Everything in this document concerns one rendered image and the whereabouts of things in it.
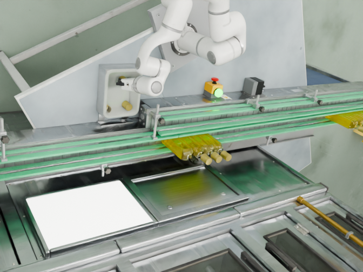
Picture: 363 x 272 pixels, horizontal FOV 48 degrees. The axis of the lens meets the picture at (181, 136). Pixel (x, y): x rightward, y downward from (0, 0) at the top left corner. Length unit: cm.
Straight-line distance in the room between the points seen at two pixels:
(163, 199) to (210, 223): 23
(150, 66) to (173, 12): 21
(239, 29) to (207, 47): 15
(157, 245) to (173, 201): 27
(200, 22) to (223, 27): 36
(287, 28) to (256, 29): 23
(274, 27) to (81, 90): 113
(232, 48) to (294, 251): 86
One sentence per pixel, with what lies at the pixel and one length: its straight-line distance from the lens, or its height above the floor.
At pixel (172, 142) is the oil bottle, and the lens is 188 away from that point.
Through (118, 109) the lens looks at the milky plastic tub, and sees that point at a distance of 189.
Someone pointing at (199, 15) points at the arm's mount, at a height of 77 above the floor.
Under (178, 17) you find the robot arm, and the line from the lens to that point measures 154.
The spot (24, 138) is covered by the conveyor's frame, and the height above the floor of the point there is 84.
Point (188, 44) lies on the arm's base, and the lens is 186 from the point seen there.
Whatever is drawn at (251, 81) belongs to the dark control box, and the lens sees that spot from 228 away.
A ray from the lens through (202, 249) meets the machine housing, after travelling 159.
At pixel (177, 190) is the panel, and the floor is 115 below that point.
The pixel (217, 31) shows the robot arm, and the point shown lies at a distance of 167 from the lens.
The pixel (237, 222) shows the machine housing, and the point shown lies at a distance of 173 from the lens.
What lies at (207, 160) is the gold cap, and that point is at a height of 116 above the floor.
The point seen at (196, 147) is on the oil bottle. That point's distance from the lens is 186.
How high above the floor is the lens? 237
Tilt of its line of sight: 47 degrees down
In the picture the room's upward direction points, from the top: 129 degrees clockwise
